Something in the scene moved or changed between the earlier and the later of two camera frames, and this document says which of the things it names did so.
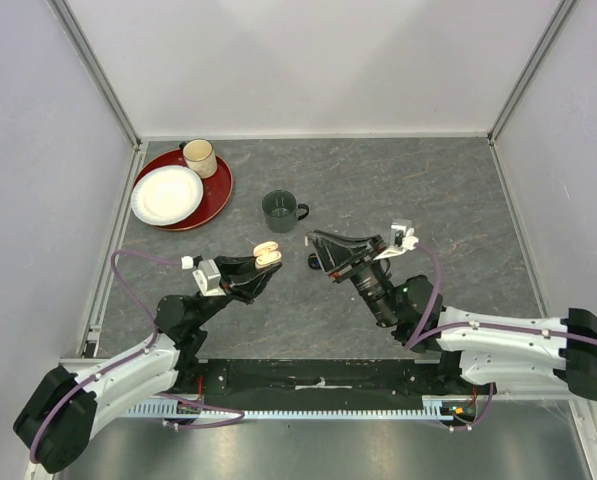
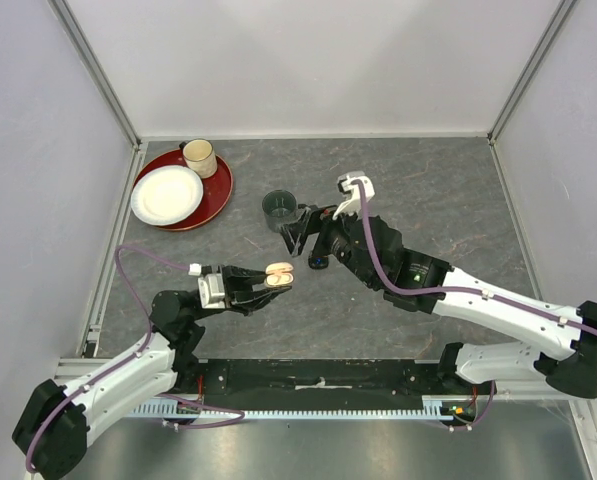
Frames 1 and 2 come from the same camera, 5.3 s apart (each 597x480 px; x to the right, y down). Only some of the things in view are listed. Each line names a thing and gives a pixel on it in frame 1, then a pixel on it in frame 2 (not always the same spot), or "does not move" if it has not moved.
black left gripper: [240, 278] to [239, 293]
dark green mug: [280, 210] does not move
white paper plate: [167, 195] does not move
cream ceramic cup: [198, 155] does not move
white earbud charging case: [266, 255] to [279, 274]
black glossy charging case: [313, 261] does not move
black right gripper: [338, 253] to [295, 234]
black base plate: [254, 384] does not move
